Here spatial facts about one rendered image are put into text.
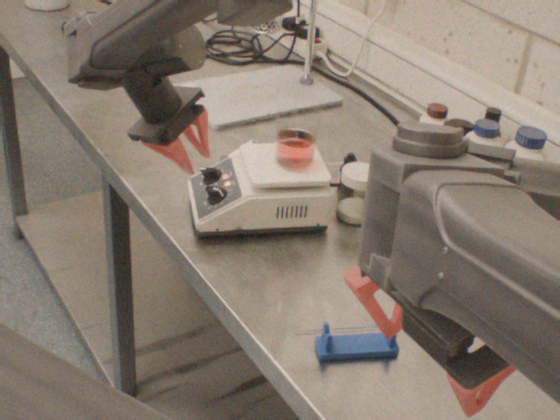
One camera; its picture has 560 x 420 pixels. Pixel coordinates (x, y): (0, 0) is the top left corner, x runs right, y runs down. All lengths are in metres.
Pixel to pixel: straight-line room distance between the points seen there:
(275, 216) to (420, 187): 0.75
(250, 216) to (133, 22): 0.42
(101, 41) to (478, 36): 0.84
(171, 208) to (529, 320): 0.93
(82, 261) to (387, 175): 1.85
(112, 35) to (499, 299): 0.59
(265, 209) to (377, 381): 0.32
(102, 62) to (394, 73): 0.86
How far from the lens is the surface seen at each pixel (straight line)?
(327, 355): 0.92
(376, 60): 1.65
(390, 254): 0.40
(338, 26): 1.75
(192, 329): 1.96
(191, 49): 0.94
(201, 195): 1.14
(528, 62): 1.42
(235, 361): 1.88
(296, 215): 1.11
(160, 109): 1.00
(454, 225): 0.33
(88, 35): 0.87
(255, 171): 1.10
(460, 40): 1.52
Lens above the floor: 1.38
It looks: 33 degrees down
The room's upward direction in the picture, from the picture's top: 5 degrees clockwise
